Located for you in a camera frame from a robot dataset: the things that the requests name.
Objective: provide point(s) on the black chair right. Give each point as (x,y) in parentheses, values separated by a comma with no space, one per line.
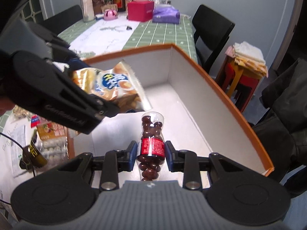
(214,30)

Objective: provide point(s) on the egg snack tray pack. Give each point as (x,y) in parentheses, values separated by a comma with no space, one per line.
(50,139)

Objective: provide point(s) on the orange chip snack bag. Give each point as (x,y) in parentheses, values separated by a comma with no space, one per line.
(118,85)

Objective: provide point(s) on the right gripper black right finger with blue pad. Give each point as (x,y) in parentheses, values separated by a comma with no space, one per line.
(188,163)

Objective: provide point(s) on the pink round container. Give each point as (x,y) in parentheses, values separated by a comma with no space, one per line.
(110,14)

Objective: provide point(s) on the black chair far left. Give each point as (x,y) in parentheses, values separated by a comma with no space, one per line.
(63,20)

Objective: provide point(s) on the folded cloth stack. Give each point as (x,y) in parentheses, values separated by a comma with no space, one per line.
(248,56)

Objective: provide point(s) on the chocolate ball bottle red label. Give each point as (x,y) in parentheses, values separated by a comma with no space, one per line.
(151,147)

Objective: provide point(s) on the white pink tumbler bottle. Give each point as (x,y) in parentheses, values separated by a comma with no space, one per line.
(87,10)

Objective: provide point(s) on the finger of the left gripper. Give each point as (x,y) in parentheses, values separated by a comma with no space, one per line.
(103,107)
(64,55)

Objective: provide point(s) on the red wooden stool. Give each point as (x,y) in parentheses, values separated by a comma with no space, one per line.
(234,78)

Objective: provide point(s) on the black chair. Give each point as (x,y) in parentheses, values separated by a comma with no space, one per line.
(63,20)
(214,30)

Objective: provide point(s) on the purple tissue pack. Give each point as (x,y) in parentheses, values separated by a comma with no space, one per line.
(166,14)

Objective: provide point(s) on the green grid tablecloth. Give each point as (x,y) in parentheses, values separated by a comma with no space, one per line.
(89,39)

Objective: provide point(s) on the orange white cardboard box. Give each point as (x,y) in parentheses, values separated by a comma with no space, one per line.
(198,115)

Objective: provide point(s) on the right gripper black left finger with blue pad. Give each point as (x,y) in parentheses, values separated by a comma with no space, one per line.
(111,164)

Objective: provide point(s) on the red tissue box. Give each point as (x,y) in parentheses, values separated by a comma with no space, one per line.
(140,10)

